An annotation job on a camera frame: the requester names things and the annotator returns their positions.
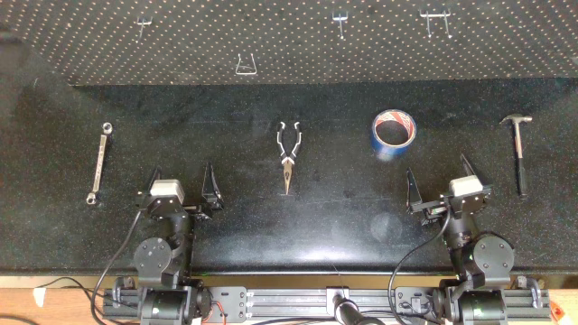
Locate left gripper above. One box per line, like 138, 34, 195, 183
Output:
135, 162, 225, 222

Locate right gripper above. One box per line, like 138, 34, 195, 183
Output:
406, 153, 494, 225

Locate black pegboard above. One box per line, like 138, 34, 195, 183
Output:
0, 0, 578, 87

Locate roll of blue tape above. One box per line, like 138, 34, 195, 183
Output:
370, 108, 418, 161

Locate wrench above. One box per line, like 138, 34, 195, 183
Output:
86, 122, 114, 206

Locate hammer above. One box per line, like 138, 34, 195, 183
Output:
499, 113, 534, 200

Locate pliers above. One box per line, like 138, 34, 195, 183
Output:
275, 120, 303, 196

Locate metal hook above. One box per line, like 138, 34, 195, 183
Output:
331, 11, 350, 41
418, 9, 453, 40
234, 52, 258, 77
136, 15, 154, 42

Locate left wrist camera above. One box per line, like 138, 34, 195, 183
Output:
149, 179, 186, 205

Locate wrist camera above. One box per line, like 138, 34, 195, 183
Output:
149, 179, 186, 205
448, 174, 485, 198

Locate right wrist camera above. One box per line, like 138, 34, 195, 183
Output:
448, 174, 485, 198

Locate black cable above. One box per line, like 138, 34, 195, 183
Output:
387, 210, 453, 325
89, 209, 144, 325

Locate mounting rail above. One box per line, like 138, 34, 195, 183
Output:
101, 274, 553, 325

